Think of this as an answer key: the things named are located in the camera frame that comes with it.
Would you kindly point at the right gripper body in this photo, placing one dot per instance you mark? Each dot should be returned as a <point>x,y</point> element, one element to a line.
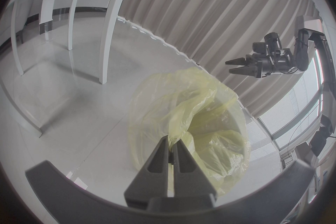
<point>266,66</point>

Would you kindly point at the white chair with grey seat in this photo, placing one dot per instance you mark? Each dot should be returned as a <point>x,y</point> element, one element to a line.
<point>107,47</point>

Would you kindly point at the yellow plastic bag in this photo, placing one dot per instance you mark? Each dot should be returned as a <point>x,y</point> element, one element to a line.
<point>157,102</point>

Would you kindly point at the white trash bin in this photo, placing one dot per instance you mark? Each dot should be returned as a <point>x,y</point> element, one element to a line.
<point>237,125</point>

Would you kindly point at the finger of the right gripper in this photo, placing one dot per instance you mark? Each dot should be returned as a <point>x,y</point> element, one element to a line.
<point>237,61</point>
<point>245,71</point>

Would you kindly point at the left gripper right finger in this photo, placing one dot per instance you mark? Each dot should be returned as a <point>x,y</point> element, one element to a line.
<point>187,183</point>

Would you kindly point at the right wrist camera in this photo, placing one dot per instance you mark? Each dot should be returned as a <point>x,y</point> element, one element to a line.
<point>259,47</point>

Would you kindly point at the window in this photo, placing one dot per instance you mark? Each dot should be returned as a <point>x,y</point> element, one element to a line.
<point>296,112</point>

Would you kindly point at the beige curtain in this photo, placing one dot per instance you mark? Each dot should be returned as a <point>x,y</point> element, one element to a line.
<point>210,7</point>

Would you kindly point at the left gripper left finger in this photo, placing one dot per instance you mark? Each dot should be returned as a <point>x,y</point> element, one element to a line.
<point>157,181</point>

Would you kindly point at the white upright panel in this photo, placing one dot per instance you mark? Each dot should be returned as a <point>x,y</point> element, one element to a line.
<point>47,7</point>

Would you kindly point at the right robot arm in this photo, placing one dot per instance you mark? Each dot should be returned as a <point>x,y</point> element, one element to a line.
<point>300,57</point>

